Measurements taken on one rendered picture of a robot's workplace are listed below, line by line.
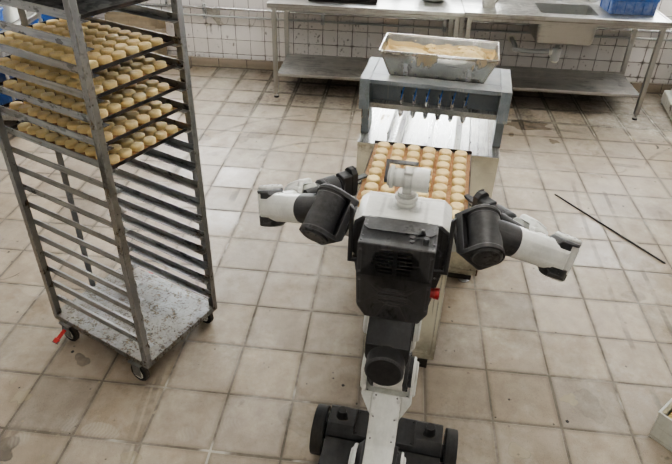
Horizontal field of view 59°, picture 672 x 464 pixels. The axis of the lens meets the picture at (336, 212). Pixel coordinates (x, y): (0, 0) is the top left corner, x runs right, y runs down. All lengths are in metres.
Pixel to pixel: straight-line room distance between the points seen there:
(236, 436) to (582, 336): 1.82
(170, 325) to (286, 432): 0.78
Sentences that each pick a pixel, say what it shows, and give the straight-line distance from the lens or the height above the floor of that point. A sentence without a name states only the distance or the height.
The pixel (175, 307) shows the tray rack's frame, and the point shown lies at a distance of 3.16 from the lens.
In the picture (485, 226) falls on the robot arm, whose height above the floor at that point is 1.33.
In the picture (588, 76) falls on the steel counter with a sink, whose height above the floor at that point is 0.23.
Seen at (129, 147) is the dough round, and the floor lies 1.13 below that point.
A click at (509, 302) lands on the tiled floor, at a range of 3.50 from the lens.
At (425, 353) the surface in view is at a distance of 2.93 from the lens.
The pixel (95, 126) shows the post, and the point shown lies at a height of 1.32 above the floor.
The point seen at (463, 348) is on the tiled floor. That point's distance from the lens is 3.17.
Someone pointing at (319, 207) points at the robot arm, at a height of 1.32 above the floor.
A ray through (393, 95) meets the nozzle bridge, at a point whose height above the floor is 1.07.
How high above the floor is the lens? 2.22
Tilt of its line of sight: 33 degrees down
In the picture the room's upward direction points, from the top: 2 degrees clockwise
